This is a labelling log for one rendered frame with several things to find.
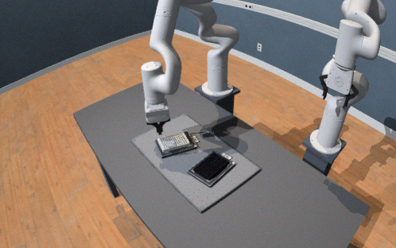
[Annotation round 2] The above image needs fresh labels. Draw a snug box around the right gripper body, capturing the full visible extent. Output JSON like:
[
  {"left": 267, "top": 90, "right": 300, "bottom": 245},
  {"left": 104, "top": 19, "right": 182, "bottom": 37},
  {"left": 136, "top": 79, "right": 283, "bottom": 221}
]
[{"left": 145, "top": 97, "right": 169, "bottom": 123}]

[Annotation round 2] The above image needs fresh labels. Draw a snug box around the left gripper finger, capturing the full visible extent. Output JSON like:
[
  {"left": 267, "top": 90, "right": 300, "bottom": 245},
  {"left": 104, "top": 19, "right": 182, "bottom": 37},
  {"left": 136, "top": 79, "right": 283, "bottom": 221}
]
[
  {"left": 319, "top": 74, "right": 328, "bottom": 99},
  {"left": 343, "top": 84, "right": 359, "bottom": 108}
]

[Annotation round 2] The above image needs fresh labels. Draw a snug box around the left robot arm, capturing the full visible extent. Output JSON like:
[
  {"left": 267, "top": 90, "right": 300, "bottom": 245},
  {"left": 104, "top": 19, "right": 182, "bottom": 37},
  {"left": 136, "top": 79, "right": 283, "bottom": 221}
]
[{"left": 310, "top": 0, "right": 386, "bottom": 154}]

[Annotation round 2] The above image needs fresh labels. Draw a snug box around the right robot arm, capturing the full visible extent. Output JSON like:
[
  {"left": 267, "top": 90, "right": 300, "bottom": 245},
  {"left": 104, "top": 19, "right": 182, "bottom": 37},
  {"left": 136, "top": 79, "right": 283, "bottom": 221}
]
[{"left": 141, "top": 0, "right": 239, "bottom": 118}]

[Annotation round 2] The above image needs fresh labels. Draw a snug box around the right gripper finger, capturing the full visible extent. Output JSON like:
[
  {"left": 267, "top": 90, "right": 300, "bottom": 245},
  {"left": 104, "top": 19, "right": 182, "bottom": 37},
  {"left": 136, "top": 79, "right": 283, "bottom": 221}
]
[
  {"left": 159, "top": 118, "right": 170, "bottom": 135},
  {"left": 146, "top": 121, "right": 160, "bottom": 135}
]

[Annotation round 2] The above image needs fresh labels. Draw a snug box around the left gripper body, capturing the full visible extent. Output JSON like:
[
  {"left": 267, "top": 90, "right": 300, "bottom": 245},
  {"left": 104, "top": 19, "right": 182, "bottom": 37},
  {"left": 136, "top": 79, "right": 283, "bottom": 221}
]
[{"left": 326, "top": 61, "right": 354, "bottom": 95}]

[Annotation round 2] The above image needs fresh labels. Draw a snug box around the black rectangular plate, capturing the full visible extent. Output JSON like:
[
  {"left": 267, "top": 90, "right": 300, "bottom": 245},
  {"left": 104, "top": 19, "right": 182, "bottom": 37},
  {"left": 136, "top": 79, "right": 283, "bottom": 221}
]
[{"left": 193, "top": 153, "right": 230, "bottom": 181}]

